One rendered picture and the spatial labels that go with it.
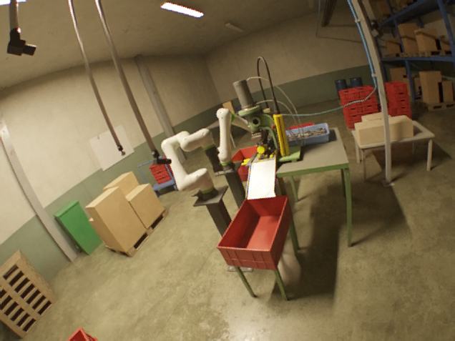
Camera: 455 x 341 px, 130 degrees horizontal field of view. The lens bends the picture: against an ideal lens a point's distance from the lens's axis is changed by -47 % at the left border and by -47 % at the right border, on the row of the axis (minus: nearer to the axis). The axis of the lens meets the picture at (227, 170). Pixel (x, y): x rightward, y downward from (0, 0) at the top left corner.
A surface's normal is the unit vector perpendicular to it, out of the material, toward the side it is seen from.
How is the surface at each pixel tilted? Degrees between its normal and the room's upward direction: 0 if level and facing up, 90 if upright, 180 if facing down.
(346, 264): 0
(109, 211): 90
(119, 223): 90
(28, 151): 90
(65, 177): 90
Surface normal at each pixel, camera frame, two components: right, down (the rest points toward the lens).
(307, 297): -0.35, -0.87
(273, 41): -0.39, 0.48
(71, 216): 0.88, -0.07
